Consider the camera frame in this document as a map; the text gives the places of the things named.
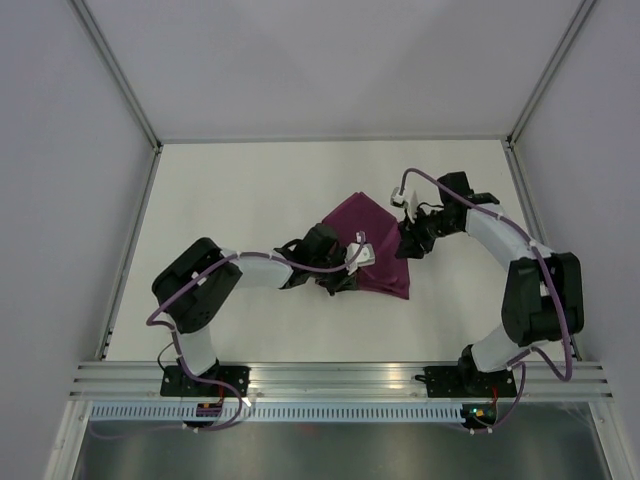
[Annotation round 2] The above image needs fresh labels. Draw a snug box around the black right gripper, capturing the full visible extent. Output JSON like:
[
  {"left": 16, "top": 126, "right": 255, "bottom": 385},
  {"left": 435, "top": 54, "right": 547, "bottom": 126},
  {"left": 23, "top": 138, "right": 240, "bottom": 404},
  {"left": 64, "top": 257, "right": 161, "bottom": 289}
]
[{"left": 395, "top": 205, "right": 459, "bottom": 260}]

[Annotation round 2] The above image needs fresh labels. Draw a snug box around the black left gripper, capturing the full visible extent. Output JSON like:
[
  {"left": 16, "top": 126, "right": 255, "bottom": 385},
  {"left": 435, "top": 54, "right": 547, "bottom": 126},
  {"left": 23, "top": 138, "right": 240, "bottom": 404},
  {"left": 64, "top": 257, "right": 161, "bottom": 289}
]
[{"left": 311, "top": 248, "right": 361, "bottom": 297}]

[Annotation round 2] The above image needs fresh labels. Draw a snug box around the purple cloth napkin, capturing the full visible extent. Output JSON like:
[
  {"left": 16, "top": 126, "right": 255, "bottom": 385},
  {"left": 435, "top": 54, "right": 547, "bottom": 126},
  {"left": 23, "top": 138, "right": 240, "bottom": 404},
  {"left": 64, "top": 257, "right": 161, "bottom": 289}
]
[{"left": 322, "top": 192, "right": 410, "bottom": 300}]

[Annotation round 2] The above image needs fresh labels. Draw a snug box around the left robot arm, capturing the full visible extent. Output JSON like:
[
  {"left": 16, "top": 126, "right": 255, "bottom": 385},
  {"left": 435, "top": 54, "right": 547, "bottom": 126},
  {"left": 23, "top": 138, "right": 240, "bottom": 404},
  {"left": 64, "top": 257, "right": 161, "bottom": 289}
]
[{"left": 146, "top": 223, "right": 376, "bottom": 396}]

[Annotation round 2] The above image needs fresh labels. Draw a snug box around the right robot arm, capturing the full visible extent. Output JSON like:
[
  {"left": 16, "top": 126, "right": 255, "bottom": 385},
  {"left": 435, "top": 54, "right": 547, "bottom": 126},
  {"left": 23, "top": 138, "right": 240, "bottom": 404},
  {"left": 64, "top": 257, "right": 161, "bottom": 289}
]
[{"left": 390, "top": 171, "right": 584, "bottom": 395}]

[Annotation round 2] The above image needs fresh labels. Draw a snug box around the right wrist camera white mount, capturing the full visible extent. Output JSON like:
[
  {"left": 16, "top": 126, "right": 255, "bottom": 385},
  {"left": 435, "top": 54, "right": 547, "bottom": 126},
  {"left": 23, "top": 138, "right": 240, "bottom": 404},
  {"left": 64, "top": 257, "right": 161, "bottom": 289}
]
[{"left": 390, "top": 186, "right": 419, "bottom": 223}]

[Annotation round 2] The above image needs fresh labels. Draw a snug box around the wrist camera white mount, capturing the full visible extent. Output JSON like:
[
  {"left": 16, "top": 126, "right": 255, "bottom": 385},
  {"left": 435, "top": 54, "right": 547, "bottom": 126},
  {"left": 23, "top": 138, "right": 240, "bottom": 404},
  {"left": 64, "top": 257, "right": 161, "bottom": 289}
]
[
  {"left": 390, "top": 186, "right": 419, "bottom": 223},
  {"left": 345, "top": 231, "right": 376, "bottom": 275}
]

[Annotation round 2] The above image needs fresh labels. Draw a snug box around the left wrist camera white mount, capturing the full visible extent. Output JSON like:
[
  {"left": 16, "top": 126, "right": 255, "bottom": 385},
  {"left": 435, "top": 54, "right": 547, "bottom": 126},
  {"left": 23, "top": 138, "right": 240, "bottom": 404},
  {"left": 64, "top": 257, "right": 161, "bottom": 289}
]
[{"left": 345, "top": 231, "right": 376, "bottom": 275}]

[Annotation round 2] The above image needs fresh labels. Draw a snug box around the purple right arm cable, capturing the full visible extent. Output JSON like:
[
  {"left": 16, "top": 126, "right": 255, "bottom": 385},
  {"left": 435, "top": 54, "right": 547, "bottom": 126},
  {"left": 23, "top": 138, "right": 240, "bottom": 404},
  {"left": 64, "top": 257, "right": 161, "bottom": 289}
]
[{"left": 399, "top": 167, "right": 576, "bottom": 401}]

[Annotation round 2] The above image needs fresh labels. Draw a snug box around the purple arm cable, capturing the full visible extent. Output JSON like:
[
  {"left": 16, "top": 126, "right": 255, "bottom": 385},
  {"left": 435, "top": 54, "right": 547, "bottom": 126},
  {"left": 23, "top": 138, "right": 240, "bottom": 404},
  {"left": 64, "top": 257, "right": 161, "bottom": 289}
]
[
  {"left": 89, "top": 249, "right": 351, "bottom": 441},
  {"left": 399, "top": 167, "right": 576, "bottom": 401}
]

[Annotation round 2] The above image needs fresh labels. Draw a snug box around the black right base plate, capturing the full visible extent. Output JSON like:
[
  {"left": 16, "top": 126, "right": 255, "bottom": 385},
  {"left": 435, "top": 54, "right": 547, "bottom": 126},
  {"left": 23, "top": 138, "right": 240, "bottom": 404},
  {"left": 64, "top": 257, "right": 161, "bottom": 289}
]
[{"left": 423, "top": 365, "right": 517, "bottom": 399}]

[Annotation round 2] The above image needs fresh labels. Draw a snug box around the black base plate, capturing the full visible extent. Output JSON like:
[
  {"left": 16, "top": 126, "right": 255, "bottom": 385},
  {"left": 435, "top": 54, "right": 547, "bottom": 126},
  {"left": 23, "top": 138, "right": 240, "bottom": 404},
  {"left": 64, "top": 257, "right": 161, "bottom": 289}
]
[
  {"left": 160, "top": 365, "right": 250, "bottom": 398},
  {"left": 423, "top": 365, "right": 517, "bottom": 399}
]

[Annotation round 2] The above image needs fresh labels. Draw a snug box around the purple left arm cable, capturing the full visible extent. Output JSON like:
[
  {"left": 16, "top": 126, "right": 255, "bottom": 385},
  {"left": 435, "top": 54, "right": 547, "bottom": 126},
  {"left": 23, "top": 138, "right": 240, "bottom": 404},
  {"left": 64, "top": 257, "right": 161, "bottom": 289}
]
[{"left": 89, "top": 249, "right": 351, "bottom": 441}]

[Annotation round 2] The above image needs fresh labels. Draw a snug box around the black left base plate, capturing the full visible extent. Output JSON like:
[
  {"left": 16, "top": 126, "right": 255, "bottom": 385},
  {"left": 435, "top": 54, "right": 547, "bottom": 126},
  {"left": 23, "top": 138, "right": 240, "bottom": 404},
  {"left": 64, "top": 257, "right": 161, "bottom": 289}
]
[{"left": 160, "top": 365, "right": 250, "bottom": 398}]

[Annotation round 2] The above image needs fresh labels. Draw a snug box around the aluminium front rail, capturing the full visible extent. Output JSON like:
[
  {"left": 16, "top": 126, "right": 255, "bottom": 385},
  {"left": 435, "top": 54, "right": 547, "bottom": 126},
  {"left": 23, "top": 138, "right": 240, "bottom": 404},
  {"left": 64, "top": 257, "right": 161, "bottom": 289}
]
[{"left": 68, "top": 361, "right": 613, "bottom": 403}]

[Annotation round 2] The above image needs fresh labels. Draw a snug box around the white slotted cable duct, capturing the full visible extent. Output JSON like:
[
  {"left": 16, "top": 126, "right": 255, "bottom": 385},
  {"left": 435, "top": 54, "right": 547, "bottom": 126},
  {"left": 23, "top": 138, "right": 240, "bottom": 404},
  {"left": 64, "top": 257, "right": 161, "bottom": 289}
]
[{"left": 90, "top": 401, "right": 463, "bottom": 423}]

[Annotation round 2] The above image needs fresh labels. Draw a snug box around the aluminium frame post right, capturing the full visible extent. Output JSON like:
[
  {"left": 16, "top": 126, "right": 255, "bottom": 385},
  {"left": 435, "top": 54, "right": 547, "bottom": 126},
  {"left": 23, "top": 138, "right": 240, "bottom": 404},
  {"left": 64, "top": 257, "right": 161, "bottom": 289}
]
[{"left": 503, "top": 0, "right": 599, "bottom": 150}]

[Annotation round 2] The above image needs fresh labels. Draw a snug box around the aluminium frame post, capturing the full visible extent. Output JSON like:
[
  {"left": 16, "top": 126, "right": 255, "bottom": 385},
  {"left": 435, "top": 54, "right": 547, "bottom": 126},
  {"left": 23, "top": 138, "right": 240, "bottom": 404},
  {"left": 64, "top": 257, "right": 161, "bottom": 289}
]
[
  {"left": 503, "top": 0, "right": 599, "bottom": 150},
  {"left": 68, "top": 0, "right": 162, "bottom": 152}
]

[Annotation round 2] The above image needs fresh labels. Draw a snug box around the aluminium frame post left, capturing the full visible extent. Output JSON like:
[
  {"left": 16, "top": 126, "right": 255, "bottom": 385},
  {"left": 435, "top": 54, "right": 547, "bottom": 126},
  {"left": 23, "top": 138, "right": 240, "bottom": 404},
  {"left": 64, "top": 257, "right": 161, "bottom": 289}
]
[{"left": 68, "top": 0, "right": 162, "bottom": 152}]

